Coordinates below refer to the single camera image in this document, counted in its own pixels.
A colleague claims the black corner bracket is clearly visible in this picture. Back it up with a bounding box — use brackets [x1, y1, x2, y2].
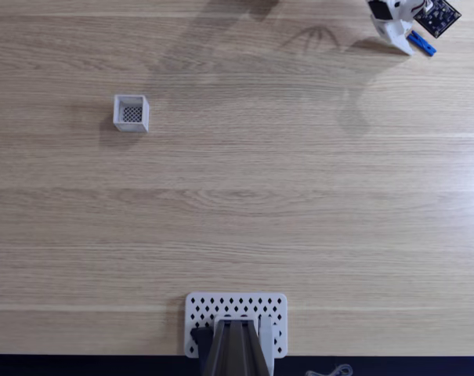
[190, 327, 215, 349]

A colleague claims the blue peg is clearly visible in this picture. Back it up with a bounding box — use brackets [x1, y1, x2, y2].
[407, 31, 437, 57]

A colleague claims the black camera circuit board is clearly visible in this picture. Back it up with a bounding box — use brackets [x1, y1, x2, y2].
[413, 0, 463, 39]

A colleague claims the white perforated base plate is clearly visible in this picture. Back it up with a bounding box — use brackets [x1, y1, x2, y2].
[184, 291, 288, 360]

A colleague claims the white cable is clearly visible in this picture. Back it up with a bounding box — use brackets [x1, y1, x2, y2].
[305, 363, 354, 376]

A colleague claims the grey corner bracket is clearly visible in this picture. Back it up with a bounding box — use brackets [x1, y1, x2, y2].
[258, 314, 276, 376]

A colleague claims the small white crate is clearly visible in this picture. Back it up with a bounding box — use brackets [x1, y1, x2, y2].
[112, 94, 150, 133]

